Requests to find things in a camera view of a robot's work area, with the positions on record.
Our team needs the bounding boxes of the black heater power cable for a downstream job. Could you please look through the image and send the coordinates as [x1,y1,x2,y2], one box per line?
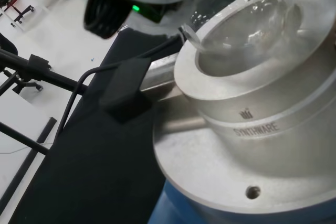
[55,36,182,137]

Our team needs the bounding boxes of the black bar on floor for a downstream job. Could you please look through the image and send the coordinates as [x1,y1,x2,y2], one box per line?
[9,117,58,201]

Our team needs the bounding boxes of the black bench cloth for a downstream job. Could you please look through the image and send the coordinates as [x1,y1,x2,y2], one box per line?
[7,27,186,224]

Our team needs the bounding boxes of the heater with blue base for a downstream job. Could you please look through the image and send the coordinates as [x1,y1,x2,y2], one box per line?
[99,0,336,224]

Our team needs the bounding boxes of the black tripod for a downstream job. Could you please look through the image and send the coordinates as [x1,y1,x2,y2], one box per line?
[0,31,90,157]

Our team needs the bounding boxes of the black office chair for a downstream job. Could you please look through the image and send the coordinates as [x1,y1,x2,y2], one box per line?
[0,0,35,24]

